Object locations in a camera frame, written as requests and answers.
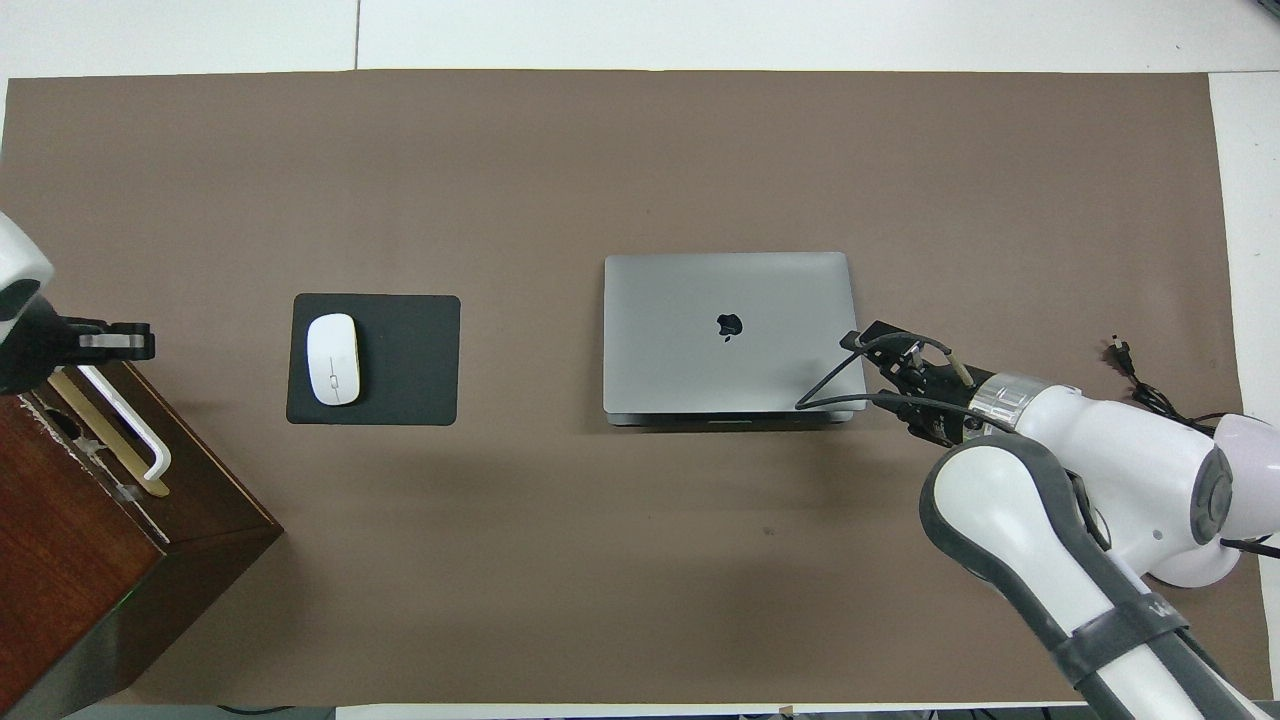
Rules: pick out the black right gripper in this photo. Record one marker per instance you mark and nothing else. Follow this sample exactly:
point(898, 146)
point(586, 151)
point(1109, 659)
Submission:
point(935, 400)

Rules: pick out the black mouse pad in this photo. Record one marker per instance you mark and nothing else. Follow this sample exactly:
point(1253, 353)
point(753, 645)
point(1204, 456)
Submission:
point(410, 360)

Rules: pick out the white desk lamp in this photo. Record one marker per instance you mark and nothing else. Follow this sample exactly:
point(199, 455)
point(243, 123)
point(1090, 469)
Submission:
point(1250, 460)

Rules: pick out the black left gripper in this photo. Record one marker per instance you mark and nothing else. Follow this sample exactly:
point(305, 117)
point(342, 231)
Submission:
point(30, 355)

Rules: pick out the white computer mouse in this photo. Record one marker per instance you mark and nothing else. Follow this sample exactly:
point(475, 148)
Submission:
point(333, 360)

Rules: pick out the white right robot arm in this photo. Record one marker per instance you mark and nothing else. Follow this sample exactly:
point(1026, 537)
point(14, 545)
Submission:
point(1120, 460)

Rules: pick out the silver laptop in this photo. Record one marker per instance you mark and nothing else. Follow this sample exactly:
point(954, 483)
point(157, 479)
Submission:
point(700, 370)

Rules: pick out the brown table mat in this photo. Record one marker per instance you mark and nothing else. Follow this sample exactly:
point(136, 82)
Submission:
point(640, 170)

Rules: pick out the dark wooden box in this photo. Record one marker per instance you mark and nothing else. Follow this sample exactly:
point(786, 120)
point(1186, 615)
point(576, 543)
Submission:
point(90, 560)

